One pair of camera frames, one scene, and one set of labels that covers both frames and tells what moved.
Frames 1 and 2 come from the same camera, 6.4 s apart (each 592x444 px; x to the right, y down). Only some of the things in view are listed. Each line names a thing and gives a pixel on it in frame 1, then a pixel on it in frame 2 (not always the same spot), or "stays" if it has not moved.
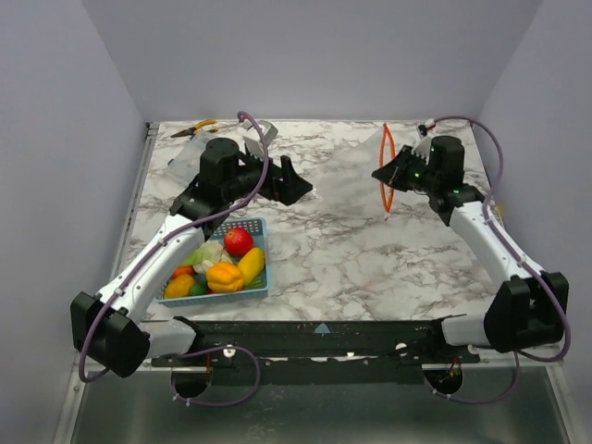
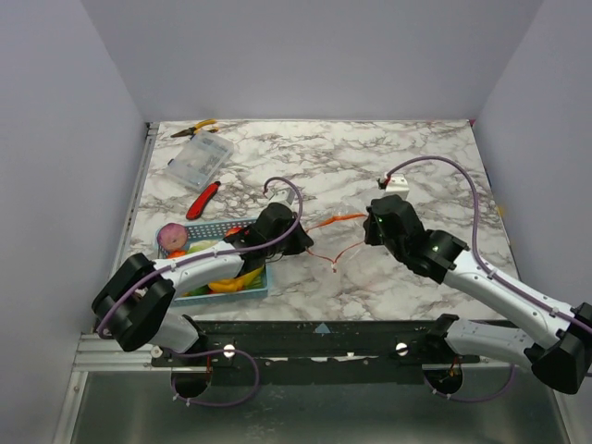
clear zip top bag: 350,182 to 339,234
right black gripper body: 406,168 to 373,229
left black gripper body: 249,178 to 292,244
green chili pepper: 200,289 stays
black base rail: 357,352 stays
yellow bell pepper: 224,277 stays
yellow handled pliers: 198,128 stays
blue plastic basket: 258,228 stays
